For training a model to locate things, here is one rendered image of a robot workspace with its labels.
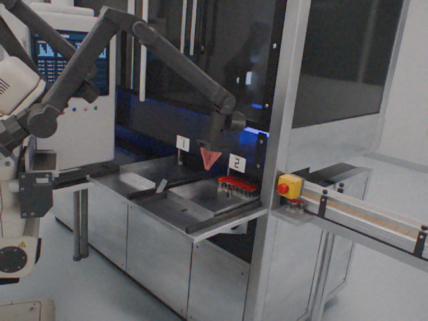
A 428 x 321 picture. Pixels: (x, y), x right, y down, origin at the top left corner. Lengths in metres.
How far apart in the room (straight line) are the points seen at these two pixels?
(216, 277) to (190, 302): 0.28
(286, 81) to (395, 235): 0.65
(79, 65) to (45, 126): 0.19
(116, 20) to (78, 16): 0.88
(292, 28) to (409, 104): 4.75
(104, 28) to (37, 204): 0.62
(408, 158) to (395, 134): 0.38
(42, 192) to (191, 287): 0.99
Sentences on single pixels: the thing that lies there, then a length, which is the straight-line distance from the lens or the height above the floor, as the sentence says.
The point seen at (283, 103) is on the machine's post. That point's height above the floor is 1.30.
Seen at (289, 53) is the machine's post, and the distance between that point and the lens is 1.47.
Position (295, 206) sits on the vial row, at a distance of 1.59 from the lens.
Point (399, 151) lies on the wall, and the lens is 6.23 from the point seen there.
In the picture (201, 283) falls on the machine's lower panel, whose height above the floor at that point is 0.36.
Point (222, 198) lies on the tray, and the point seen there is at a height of 0.88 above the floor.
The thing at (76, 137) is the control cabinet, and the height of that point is 0.96.
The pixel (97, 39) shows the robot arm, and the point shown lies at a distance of 1.19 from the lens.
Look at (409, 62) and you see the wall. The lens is 6.14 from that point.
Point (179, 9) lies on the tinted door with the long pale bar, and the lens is 1.89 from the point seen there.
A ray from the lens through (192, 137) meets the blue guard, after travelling 1.82.
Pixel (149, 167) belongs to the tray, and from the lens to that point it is 1.93.
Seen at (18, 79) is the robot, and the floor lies 1.33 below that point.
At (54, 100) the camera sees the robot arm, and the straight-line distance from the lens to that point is 1.21.
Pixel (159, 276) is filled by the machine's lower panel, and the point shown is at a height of 0.23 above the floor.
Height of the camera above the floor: 1.51
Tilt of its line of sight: 17 degrees down
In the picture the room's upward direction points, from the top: 6 degrees clockwise
